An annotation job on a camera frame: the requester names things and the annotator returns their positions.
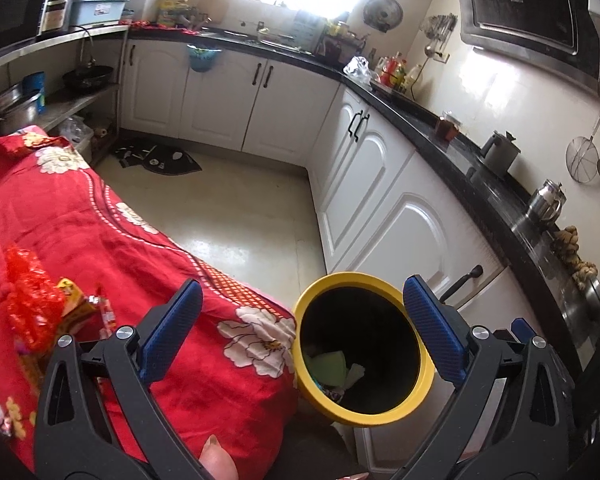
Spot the yellow round trash bin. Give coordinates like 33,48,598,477
292,272,436,427

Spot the person's left hand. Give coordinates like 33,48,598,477
199,434,238,480

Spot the red floral table cloth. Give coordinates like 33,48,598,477
0,127,297,479

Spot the black granite countertop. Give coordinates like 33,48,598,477
130,27,600,374

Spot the ginger root pile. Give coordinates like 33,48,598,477
552,226,598,292

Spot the crumpled white paper in bin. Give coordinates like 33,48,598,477
324,363,365,403

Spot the yellow snack wrapper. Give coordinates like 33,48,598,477
56,278,96,336

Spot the green sponge cloth in bin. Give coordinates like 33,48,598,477
304,351,348,388

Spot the steel thermos jug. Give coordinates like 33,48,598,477
526,179,567,226

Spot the red crinkled plastic wrapper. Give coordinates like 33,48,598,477
5,245,65,354

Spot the black floor mat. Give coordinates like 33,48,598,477
111,138,202,177

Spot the dark electric kettle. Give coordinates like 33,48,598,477
479,131,520,179

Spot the glass jar with red contents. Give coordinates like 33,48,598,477
434,112,462,142

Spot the red sauce bottle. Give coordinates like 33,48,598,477
379,54,406,88

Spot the blue hanging basket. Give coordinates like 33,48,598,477
186,44,222,74

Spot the steel cooking pot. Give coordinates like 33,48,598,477
0,84,41,136

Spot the white plastic bag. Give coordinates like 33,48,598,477
343,55,373,86

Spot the black range hood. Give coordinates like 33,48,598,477
460,0,600,96

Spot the blue plastic storage box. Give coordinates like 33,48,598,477
69,0,130,27

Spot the black cabinet door handle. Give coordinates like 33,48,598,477
439,264,483,304

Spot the wire skimmer ladle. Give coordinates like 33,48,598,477
566,114,600,184

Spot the small wall fan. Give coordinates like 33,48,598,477
363,0,404,32

